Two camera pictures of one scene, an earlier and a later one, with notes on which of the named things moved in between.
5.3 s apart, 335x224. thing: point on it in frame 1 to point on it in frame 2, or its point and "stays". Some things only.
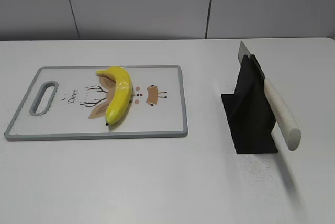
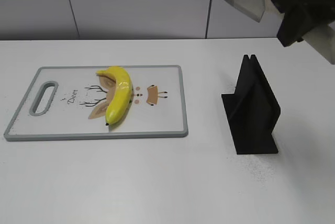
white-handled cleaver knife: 278,112 to 253,0
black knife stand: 249,112 stays
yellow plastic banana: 119,102 stays
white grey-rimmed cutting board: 70,102 stays
